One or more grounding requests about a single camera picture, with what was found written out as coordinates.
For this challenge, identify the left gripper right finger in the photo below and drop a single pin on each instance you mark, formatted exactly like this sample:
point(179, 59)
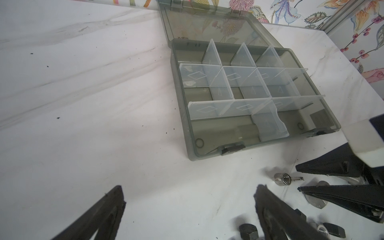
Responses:
point(279, 221)

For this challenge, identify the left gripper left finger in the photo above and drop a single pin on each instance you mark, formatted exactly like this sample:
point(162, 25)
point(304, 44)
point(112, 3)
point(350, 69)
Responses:
point(101, 221)

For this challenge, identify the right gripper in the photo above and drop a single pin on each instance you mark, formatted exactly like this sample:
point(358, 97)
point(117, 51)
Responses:
point(364, 200)

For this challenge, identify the silver wing nut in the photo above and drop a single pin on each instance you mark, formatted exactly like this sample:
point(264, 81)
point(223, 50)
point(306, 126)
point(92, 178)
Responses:
point(284, 179)

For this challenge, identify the silver hex bolt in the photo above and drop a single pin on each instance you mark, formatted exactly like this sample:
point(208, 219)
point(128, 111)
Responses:
point(320, 203)

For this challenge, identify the black hex bolt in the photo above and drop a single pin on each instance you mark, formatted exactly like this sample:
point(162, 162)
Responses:
point(248, 232)
point(301, 214)

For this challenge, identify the silver hex nut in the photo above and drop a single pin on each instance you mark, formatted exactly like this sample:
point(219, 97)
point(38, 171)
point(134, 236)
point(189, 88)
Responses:
point(323, 231)

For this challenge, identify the grey plastic organizer box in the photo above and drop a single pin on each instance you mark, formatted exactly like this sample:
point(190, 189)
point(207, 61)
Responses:
point(237, 87)

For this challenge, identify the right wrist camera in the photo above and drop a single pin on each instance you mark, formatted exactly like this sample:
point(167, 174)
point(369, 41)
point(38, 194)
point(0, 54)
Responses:
point(366, 139)

